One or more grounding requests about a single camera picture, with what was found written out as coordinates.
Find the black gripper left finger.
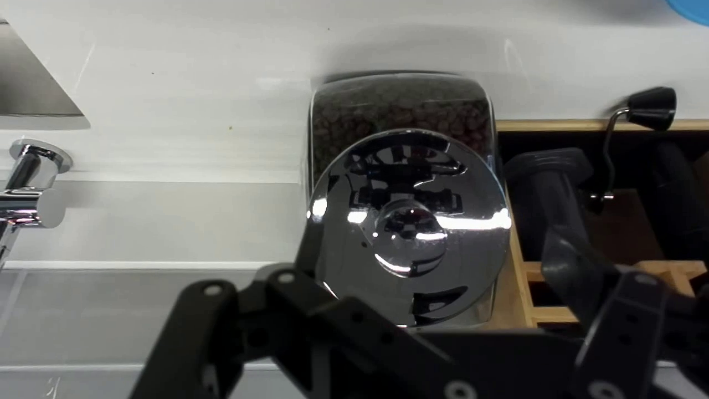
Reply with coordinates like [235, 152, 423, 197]
[129, 264, 479, 399]

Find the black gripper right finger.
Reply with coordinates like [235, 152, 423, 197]
[567, 267, 709, 399]

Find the glass jug with coffee beans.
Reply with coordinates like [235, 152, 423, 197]
[306, 71, 498, 328]

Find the wooden countertop organizer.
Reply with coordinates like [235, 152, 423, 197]
[479, 118, 709, 330]

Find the black knob metal lever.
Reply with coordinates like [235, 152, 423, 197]
[589, 83, 681, 213]

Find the chrome kitchen faucet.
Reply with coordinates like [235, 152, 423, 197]
[0, 136, 76, 264]

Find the stainless steel sink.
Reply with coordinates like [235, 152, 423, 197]
[0, 17, 94, 131]

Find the blue bowl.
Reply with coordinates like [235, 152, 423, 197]
[662, 0, 709, 28]

